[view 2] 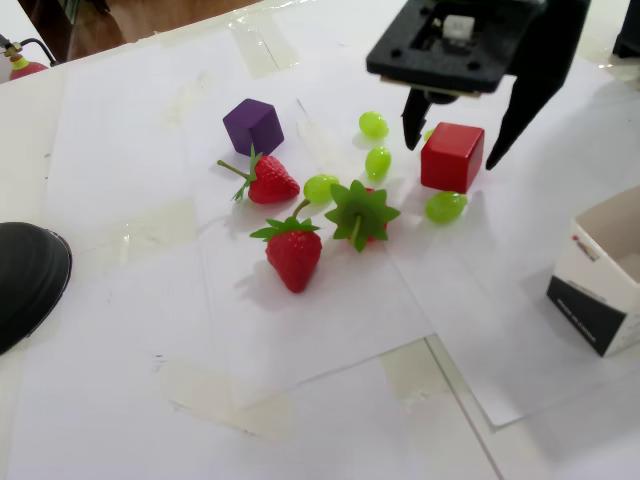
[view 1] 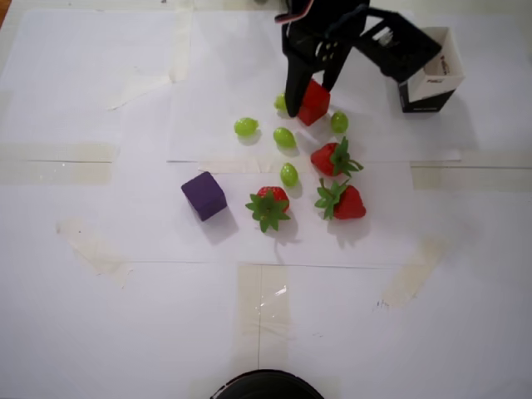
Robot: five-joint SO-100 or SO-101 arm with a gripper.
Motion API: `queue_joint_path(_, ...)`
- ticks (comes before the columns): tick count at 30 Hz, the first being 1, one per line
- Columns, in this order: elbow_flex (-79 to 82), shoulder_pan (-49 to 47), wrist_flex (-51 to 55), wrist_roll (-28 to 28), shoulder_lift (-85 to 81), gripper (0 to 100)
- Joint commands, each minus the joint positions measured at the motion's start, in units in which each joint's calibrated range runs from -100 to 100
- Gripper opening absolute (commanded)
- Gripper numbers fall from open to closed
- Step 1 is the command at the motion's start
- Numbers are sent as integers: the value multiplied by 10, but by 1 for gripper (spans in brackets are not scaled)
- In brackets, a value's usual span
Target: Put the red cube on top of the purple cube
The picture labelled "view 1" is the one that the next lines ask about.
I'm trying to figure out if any red cube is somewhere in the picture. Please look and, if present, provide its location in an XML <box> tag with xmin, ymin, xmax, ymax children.
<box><xmin>297</xmin><ymin>79</ymin><xmax>332</xmax><ymax>126</ymax></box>

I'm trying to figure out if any purple cube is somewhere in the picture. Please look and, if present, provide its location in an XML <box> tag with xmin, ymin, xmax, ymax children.
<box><xmin>180</xmin><ymin>170</ymin><xmax>229</xmax><ymax>223</ymax></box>

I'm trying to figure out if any black round base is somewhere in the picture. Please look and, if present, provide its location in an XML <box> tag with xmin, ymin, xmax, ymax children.
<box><xmin>209</xmin><ymin>368</ymin><xmax>325</xmax><ymax>399</ymax></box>

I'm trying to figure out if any beige masking tape strip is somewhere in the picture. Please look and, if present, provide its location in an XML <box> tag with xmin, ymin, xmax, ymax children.
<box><xmin>380</xmin><ymin>235</ymin><xmax>449</xmax><ymax>309</ymax></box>
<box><xmin>55</xmin><ymin>215</ymin><xmax>135</xmax><ymax>291</ymax></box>
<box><xmin>410</xmin><ymin>151</ymin><xmax>532</xmax><ymax>192</ymax></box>
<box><xmin>168</xmin><ymin>7</ymin><xmax>195</xmax><ymax>84</ymax></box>

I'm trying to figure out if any clear glossy tape strip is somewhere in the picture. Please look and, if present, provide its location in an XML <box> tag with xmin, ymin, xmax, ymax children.
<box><xmin>0</xmin><ymin>143</ymin><xmax>120</xmax><ymax>187</ymax></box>
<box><xmin>230</xmin><ymin>264</ymin><xmax>292</xmax><ymax>369</ymax></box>

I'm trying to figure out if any red plastic strawberry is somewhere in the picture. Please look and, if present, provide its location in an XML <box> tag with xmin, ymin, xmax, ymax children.
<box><xmin>310</xmin><ymin>135</ymin><xmax>365</xmax><ymax>179</ymax></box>
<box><xmin>313</xmin><ymin>177</ymin><xmax>367</xmax><ymax>221</ymax></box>
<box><xmin>244</xmin><ymin>185</ymin><xmax>292</xmax><ymax>234</ymax></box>

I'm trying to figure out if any white and black carton box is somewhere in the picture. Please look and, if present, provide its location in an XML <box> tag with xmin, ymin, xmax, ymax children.
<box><xmin>397</xmin><ymin>27</ymin><xmax>466</xmax><ymax>114</ymax></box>

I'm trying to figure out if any red white black servo cable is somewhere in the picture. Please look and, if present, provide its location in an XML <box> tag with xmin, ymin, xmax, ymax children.
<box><xmin>273</xmin><ymin>0</ymin><xmax>315</xmax><ymax>24</ymax></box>

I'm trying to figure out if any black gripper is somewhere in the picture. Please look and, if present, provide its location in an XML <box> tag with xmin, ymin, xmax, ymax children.
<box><xmin>282</xmin><ymin>0</ymin><xmax>371</xmax><ymax>119</ymax></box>

